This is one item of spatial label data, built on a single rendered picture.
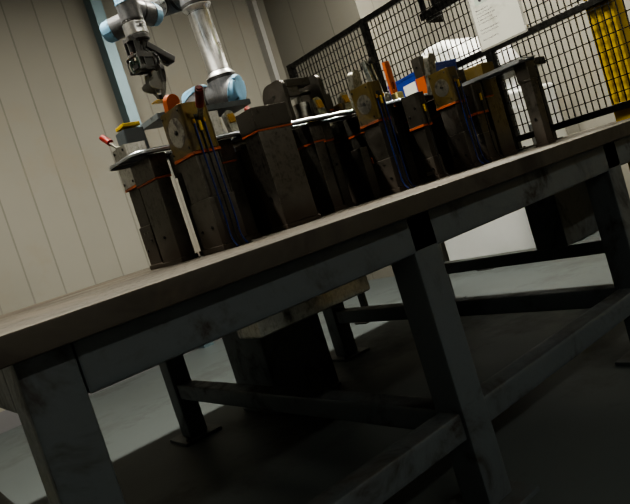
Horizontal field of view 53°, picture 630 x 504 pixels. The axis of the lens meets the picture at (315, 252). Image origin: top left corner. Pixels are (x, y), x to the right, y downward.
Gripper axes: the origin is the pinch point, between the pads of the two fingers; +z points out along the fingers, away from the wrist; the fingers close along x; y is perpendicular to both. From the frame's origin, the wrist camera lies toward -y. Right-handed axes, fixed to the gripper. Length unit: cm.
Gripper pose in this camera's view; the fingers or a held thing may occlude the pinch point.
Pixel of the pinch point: (162, 96)
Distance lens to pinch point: 220.8
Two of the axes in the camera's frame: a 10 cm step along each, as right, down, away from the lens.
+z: 3.0, 9.5, 0.8
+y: -6.4, 2.6, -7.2
